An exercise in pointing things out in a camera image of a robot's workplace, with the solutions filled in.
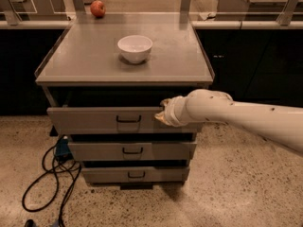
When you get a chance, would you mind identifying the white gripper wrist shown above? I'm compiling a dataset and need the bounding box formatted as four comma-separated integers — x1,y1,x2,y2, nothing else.
154,96,191,127

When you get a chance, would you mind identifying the grey top drawer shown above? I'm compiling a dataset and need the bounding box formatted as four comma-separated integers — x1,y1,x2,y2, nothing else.
47,107,202,135

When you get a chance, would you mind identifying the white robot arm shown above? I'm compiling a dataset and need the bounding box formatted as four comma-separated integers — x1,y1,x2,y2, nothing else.
155,89,303,155

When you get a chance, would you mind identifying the grey metal drawer cabinet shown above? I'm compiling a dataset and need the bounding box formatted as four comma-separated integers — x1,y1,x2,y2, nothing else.
34,12,216,191

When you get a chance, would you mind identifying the grey bottom drawer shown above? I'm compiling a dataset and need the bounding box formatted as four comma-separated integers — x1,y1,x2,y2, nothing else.
82,166,189,184

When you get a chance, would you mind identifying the white ceramic bowl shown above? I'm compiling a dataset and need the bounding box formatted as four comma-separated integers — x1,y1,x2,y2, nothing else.
117,35,153,64

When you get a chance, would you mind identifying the blue power adapter box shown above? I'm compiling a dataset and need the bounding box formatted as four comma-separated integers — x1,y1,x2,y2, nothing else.
55,136,72,159

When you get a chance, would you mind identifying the red apple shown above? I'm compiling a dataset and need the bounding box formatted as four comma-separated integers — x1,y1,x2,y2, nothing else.
90,0,106,18

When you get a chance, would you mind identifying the steel background table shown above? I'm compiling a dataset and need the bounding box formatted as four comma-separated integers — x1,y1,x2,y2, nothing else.
215,0,287,21

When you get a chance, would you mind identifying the black shoe tip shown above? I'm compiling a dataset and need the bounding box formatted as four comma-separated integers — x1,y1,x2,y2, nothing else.
24,219,37,227

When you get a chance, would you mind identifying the white counter rail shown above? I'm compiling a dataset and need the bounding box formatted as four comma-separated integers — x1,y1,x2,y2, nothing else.
0,21,303,30

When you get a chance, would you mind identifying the black floor cable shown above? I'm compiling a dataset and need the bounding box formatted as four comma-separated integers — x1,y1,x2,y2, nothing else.
21,135,83,227

